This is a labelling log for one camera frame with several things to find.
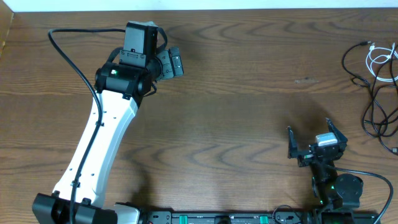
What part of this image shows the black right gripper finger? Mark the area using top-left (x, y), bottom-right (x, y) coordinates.
top-left (287, 126), bottom-right (298, 159)
top-left (326, 118), bottom-right (348, 143)

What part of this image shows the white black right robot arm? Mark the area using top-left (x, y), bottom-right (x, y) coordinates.
top-left (287, 119), bottom-right (363, 223)

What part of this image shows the thin black USB cable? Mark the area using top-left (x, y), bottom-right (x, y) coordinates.
top-left (341, 40), bottom-right (398, 155)

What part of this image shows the white USB cable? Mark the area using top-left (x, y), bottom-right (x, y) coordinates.
top-left (365, 42), bottom-right (398, 83)

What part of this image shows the thick black USB cable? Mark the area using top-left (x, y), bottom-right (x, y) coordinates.
top-left (362, 46), bottom-right (398, 138)

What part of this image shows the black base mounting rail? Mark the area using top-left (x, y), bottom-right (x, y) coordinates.
top-left (136, 210), bottom-right (382, 224)

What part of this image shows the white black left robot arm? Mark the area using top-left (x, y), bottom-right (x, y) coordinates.
top-left (32, 47), bottom-right (183, 223)

